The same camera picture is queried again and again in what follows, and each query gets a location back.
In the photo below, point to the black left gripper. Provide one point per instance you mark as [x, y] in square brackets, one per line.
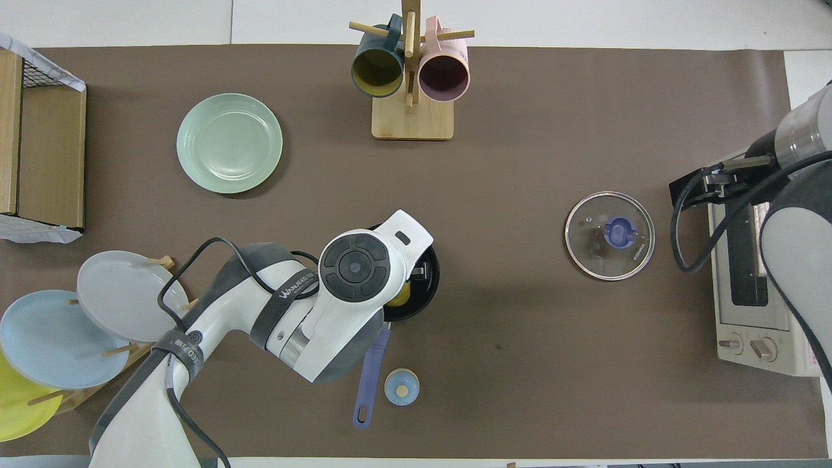
[421, 273]

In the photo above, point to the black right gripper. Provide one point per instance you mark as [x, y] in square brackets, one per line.
[741, 182]

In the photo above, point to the glass lid with purple knob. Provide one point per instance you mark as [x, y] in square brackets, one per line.
[617, 233]

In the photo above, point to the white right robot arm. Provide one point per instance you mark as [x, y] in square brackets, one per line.
[799, 247]

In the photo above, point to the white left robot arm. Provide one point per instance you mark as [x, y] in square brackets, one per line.
[351, 266]

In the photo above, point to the light green plate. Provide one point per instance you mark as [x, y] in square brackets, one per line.
[229, 143]

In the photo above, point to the wooden plate rack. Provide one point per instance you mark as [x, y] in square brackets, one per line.
[166, 262]

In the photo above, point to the grey plate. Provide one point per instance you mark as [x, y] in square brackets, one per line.
[123, 292]

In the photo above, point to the light blue plate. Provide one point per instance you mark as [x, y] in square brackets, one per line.
[52, 344]

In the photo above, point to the yellow plate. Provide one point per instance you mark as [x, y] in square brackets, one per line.
[19, 409]

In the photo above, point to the beige toaster oven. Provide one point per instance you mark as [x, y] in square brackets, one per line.
[754, 322]

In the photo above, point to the wooden mug tree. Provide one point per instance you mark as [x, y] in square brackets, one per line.
[413, 123]

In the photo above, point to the brown table mat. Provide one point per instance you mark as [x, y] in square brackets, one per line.
[552, 130]

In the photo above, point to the pink mug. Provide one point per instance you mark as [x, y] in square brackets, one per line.
[444, 78]

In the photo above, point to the dark teal mug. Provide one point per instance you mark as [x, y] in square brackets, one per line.
[377, 68]

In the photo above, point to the white patterned paper sheet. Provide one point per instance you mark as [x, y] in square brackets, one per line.
[39, 233]
[39, 65]

